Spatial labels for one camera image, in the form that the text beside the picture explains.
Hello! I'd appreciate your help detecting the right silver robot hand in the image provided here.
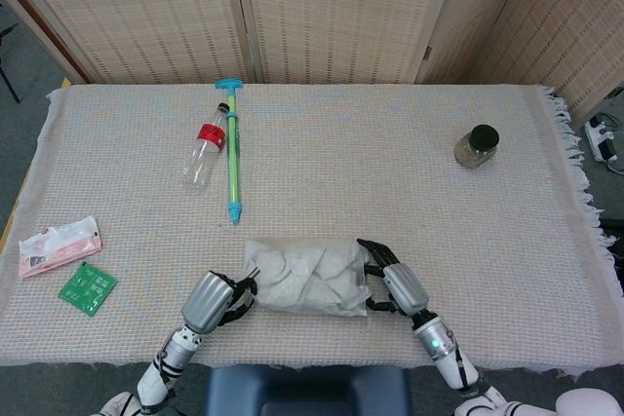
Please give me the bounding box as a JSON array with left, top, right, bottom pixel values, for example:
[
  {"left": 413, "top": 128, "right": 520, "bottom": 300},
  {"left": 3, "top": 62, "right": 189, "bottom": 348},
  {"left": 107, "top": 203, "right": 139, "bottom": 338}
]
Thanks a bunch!
[{"left": 356, "top": 238, "right": 431, "bottom": 318}]

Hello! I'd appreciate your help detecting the white power strip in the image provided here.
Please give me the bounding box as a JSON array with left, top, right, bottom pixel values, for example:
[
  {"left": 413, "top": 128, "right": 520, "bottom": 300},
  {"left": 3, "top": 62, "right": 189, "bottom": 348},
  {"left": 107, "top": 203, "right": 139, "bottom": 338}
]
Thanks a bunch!
[{"left": 584, "top": 114, "right": 620, "bottom": 164}]

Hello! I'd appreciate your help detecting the grey garment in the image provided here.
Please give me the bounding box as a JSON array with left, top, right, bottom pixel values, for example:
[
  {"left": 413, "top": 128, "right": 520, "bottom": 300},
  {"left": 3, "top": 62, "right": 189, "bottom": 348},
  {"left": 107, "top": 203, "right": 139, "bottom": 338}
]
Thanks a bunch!
[{"left": 249, "top": 241, "right": 368, "bottom": 313}]

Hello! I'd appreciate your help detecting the empty clear plastic bottle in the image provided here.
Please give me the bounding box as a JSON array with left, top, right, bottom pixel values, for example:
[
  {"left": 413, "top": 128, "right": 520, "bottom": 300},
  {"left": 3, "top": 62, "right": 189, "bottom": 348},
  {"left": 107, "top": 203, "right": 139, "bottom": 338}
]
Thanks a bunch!
[{"left": 181, "top": 102, "right": 231, "bottom": 191}]

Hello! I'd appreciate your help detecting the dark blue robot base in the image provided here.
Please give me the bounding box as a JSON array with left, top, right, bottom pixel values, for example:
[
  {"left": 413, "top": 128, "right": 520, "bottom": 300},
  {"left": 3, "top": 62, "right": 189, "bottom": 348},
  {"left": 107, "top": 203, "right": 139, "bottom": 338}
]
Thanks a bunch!
[{"left": 204, "top": 364, "right": 411, "bottom": 416}]

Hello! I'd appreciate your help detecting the woven folding screen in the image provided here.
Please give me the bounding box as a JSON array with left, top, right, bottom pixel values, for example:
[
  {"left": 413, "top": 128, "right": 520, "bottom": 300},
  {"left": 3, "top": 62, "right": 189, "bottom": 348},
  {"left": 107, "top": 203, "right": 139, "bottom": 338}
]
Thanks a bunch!
[{"left": 0, "top": 0, "right": 624, "bottom": 131}]

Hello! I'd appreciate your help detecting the green and blue hand pump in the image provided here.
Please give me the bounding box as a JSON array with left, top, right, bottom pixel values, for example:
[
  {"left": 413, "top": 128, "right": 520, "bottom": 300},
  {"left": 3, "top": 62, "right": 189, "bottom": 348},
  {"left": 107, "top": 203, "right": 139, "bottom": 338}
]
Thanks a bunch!
[{"left": 214, "top": 78, "right": 245, "bottom": 226}]

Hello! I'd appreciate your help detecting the pink and white snack packet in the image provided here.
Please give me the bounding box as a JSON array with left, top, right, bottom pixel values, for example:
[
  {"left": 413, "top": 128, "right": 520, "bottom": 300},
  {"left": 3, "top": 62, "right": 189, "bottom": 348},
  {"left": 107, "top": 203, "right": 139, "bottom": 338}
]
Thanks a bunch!
[{"left": 18, "top": 215, "right": 103, "bottom": 280}]

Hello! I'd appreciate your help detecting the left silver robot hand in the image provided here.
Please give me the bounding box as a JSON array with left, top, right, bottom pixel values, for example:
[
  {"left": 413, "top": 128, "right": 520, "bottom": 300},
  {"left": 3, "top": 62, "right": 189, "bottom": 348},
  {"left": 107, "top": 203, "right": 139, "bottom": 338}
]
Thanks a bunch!
[{"left": 180, "top": 270, "right": 259, "bottom": 335}]

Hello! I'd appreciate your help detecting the woven white tablecloth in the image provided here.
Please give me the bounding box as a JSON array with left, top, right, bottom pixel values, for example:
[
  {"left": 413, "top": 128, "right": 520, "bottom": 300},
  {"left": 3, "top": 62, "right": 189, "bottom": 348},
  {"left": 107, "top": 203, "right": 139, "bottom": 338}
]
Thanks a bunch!
[{"left": 0, "top": 83, "right": 620, "bottom": 371}]

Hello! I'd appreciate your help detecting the clear zip plastic bag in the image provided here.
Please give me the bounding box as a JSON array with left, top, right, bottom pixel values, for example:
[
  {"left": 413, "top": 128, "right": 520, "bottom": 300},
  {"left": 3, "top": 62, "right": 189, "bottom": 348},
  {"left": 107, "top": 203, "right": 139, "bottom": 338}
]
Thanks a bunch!
[{"left": 242, "top": 237, "right": 374, "bottom": 319}]

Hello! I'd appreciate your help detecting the glass jar with black lid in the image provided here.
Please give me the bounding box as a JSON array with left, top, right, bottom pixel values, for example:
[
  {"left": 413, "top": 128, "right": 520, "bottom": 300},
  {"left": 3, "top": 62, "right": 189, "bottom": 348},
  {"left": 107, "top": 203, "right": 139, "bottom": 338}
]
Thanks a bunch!
[{"left": 453, "top": 124, "right": 501, "bottom": 170}]

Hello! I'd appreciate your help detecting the green sachet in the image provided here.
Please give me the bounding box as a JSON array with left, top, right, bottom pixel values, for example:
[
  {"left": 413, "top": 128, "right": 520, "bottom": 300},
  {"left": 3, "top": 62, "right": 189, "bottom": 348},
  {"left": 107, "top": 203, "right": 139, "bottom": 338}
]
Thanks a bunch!
[{"left": 58, "top": 261, "right": 119, "bottom": 318}]

